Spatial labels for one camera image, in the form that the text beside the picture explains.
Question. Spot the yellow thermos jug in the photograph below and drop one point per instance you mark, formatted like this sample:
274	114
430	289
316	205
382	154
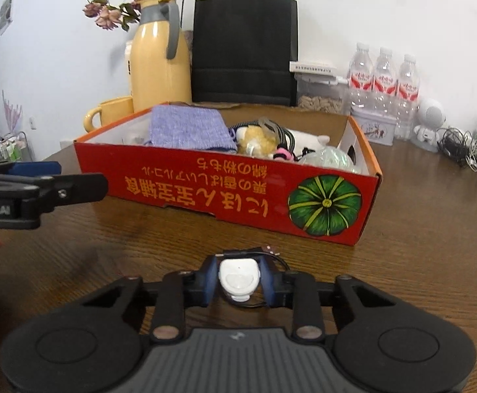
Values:
160	69

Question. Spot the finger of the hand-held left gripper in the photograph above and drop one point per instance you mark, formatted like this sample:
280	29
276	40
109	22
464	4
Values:
33	170
78	190

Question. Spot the clear container of seeds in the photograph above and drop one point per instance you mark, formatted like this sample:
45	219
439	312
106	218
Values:
320	102

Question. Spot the flat white card box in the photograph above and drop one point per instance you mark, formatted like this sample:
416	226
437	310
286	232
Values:
312	67

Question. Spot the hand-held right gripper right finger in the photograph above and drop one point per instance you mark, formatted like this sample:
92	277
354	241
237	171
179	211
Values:
268	284

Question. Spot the yellow plush toy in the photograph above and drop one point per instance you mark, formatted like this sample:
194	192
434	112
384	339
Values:
254	141

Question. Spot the patterned packet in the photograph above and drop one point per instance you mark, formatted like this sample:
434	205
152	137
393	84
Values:
188	43

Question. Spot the clear water bottle red label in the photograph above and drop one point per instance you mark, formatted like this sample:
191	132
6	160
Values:
407	86
385	80
360	77

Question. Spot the yellow mug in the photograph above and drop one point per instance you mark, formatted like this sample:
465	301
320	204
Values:
117	110

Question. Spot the purple woven pouch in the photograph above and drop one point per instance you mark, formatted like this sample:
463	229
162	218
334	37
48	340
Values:
185	129

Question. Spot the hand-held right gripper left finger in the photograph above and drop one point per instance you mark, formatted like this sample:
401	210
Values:
209	284

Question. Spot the white wall socket plate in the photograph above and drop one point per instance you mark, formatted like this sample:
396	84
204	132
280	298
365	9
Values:
65	144

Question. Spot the white printed tin box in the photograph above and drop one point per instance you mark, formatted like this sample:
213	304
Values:
375	129

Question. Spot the black paper bag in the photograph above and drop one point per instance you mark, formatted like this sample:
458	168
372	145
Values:
242	41

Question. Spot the white robot-shaped speaker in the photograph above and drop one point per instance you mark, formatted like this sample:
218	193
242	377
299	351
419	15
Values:
431	112

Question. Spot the purple wall decal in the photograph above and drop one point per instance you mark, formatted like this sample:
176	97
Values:
12	112

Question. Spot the red cardboard box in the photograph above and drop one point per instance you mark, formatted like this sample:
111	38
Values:
222	188

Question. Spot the white carton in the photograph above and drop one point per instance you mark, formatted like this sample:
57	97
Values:
128	69

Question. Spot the clear bubble wrap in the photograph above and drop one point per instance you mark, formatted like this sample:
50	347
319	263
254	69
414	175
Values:
332	157

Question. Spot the wall poster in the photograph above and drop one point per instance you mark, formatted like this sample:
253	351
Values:
7	12

